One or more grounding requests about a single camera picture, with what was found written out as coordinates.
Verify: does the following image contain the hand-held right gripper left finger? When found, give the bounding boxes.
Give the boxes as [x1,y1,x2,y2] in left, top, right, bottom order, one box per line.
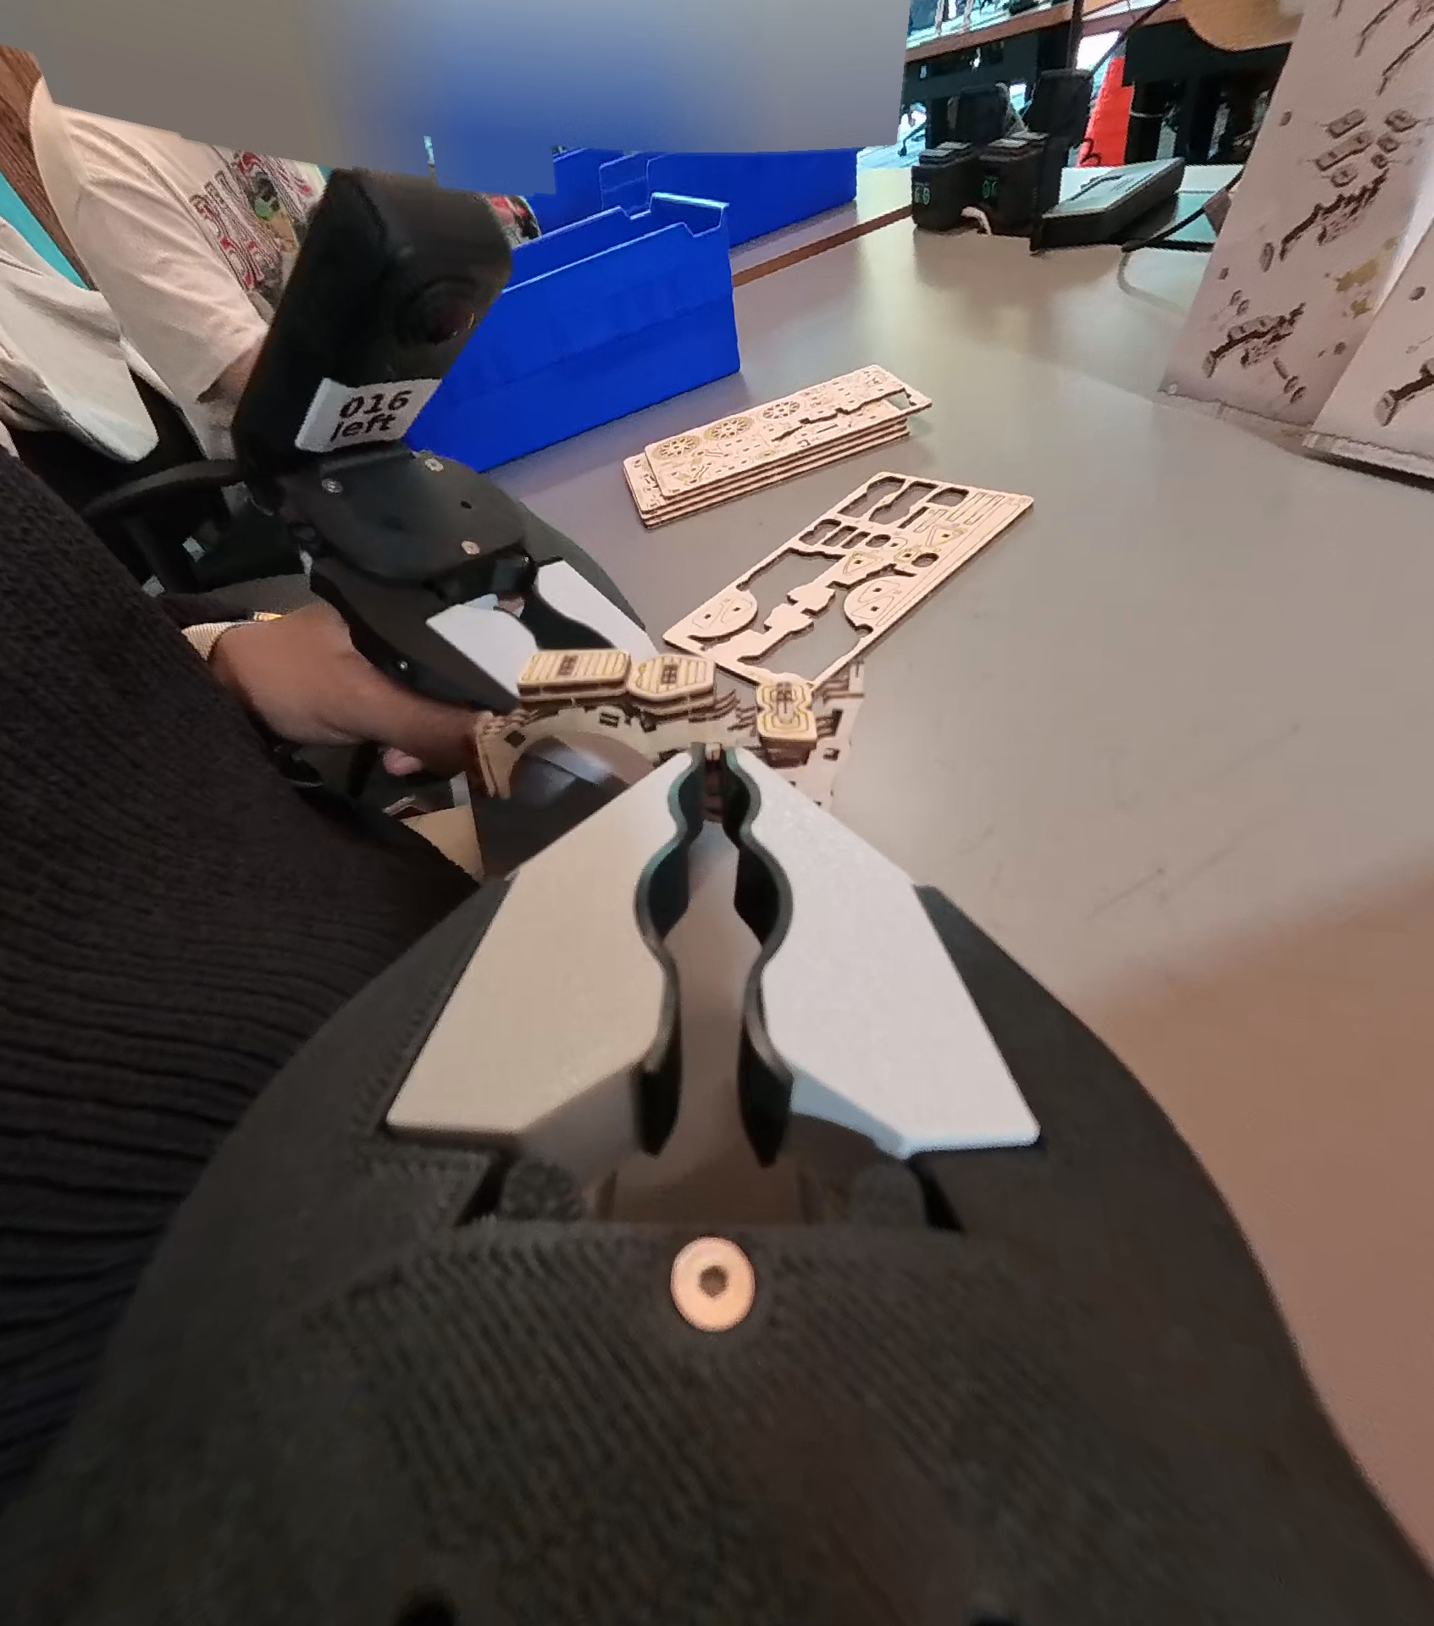
[386,750,718,1163]

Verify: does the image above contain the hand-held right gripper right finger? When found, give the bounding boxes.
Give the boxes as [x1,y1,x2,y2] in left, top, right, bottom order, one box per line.
[716,746,1039,1163]

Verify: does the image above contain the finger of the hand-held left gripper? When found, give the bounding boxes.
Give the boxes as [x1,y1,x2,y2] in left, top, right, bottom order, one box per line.
[422,598,546,712]
[500,556,654,655]

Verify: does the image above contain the wooden puzzle model assembly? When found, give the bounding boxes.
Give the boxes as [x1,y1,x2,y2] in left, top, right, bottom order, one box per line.
[469,645,871,810]

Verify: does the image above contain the punched wooden puzzle sheet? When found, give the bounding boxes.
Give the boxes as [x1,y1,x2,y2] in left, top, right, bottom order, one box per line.
[663,470,1035,693]

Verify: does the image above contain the person's left forearm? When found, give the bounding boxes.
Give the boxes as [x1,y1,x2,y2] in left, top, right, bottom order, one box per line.
[0,362,501,1526]

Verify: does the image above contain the person's left hand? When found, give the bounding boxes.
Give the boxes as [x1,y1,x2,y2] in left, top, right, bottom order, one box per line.
[208,607,479,779]

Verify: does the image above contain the large blue plastic bin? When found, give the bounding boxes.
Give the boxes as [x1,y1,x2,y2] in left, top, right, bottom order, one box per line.
[405,192,743,473]

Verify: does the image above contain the stack of wooden puzzle sheets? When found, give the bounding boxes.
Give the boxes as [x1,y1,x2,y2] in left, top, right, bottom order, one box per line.
[622,363,934,528]

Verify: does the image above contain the black office chair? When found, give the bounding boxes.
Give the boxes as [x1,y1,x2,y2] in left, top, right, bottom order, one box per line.
[10,380,318,595]

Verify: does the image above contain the black battery charger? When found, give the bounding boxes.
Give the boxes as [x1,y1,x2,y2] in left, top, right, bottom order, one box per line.
[910,82,1054,236]

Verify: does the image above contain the black flat device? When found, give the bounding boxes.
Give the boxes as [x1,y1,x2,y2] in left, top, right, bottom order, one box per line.
[1027,68,1188,250]

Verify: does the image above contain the folded instruction sheet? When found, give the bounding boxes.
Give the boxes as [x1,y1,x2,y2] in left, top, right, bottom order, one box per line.
[1161,0,1434,502]

